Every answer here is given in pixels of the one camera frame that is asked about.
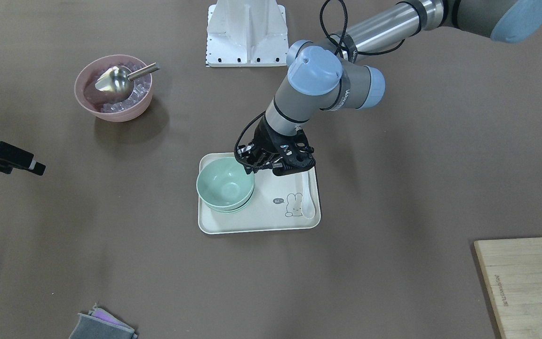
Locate ice cubes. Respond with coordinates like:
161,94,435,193
91,64,149,113

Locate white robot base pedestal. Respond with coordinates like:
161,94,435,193
205,0,288,67

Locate cream rabbit tray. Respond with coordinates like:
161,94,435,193
198,153,322,234

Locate grey folded cloth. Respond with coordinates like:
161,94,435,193
69,305,138,339

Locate green bowl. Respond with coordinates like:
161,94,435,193
196,157,255,196
211,198,252,214
199,191,254,210

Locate metal ice scoop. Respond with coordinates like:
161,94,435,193
95,63,160,95

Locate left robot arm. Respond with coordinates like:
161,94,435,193
234,0,542,176

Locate green bowl on tray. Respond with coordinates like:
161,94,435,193
211,198,252,214

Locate white ceramic spoon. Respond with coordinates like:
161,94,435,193
301,171,316,219

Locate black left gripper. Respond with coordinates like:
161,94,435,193
235,115,316,176

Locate wooden cutting board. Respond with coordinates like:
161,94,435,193
474,237,542,339

